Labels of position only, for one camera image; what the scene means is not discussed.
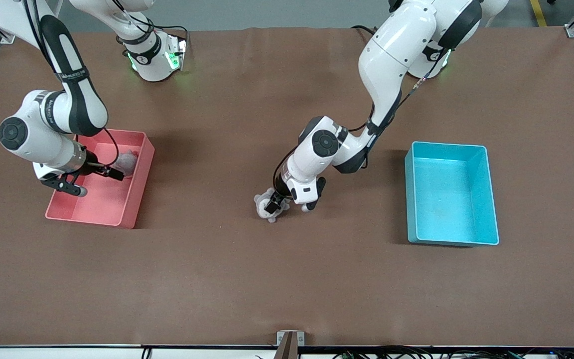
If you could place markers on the grey Totoro plush toy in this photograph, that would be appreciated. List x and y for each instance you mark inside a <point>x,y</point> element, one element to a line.
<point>128,160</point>
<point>273,215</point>

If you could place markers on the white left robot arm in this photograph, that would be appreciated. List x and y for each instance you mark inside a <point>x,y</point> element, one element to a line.
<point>396,50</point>

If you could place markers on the right arm base connector plate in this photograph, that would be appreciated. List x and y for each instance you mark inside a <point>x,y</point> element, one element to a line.
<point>177,52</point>

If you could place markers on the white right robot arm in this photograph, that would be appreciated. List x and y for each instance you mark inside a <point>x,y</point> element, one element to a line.
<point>28,142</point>

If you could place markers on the pink plastic box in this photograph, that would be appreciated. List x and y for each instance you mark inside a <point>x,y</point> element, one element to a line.
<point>102,204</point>

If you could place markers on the blue plastic box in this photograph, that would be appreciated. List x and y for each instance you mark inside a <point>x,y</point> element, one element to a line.
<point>449,199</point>

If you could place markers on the brown table mat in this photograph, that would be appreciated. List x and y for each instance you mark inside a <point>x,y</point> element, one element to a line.
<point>287,274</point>

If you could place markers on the metal camera bracket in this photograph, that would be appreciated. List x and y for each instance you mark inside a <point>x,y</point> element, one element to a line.
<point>289,344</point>

